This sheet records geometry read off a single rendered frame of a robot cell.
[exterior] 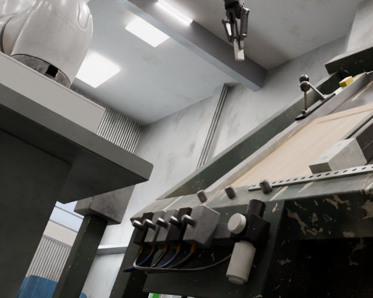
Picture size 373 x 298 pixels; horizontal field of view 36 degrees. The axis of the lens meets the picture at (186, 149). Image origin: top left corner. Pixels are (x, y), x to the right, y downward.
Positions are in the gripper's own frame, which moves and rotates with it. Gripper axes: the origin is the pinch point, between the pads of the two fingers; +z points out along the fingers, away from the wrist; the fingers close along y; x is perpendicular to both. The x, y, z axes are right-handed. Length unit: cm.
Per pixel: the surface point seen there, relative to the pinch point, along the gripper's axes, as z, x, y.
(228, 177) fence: 45.8, 16.5, -7.4
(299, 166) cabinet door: 46, 12, -34
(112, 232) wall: 49, -438, 921
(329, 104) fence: 19.5, -33.7, -9.0
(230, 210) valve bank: 57, 38, -32
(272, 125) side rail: 22.6, -27.6, 15.2
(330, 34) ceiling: -200, -512, 366
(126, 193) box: 48, 43, 11
